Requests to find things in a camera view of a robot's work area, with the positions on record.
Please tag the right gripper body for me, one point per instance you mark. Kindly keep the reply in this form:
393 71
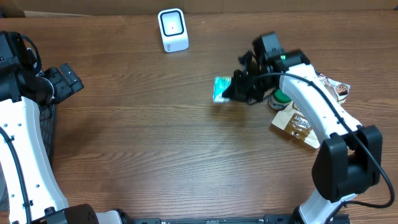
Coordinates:
244 87

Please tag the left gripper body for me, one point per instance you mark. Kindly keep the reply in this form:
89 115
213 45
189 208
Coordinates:
62 87

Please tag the green lid jar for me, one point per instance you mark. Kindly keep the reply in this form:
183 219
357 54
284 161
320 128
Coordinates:
278 100

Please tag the teal white tissue pack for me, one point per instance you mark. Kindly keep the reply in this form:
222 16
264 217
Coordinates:
220 85

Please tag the clear bag beige contents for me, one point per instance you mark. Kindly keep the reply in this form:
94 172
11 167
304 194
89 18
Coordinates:
293 122

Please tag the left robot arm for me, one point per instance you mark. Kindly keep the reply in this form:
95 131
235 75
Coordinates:
26 89

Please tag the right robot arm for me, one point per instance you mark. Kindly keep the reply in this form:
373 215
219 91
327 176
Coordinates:
349 159

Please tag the white barcode scanner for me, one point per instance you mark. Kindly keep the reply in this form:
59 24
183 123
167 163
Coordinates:
173 30

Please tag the grey plastic mesh basket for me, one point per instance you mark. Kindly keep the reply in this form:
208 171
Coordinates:
47 128

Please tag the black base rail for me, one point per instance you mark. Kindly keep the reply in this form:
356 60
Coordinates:
214 221

